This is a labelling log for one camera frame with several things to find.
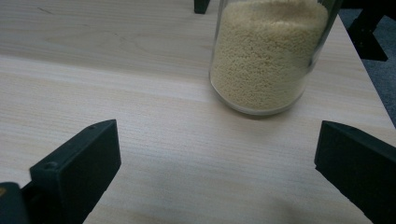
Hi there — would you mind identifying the black floor stand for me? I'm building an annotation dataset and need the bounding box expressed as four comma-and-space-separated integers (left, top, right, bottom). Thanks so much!
340, 0, 396, 63

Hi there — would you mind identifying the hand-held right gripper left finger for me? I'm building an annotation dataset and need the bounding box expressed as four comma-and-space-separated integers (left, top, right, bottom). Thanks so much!
21, 119, 122, 224

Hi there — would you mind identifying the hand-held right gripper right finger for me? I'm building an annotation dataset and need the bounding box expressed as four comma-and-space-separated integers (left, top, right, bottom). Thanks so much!
314, 120, 396, 224

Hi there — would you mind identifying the glass jar of yellow grains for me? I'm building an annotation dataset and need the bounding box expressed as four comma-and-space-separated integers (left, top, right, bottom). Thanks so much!
208, 0, 344, 117

